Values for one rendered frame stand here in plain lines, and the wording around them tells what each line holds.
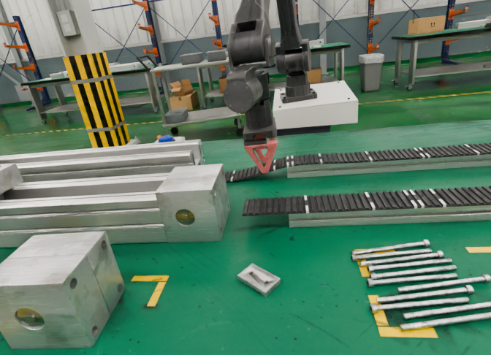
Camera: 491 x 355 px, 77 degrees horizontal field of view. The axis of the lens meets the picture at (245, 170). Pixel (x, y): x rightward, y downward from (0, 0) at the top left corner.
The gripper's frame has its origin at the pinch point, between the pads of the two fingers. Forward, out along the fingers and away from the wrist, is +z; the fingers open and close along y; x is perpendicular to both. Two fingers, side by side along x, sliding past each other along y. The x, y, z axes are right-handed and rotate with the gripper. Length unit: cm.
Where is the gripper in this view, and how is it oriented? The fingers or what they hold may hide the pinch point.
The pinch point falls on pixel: (264, 163)
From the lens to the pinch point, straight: 69.3
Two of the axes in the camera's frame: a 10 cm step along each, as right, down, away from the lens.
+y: -0.8, 4.1, -9.1
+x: 9.9, -1.0, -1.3
